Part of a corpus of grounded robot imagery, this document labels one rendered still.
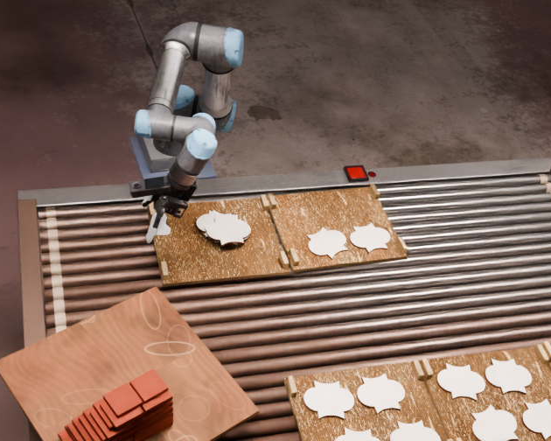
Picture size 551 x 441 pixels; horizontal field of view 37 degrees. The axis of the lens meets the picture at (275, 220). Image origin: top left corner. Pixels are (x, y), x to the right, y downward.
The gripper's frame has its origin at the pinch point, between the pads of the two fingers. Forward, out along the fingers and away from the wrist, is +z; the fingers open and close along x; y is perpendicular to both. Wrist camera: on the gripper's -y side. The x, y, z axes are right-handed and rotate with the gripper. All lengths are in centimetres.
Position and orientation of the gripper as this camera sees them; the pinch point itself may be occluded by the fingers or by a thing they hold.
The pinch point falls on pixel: (142, 224)
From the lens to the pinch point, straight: 240.6
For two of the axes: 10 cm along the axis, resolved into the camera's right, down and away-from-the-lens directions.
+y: 8.4, 2.4, 4.9
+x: -2.0, -7.0, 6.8
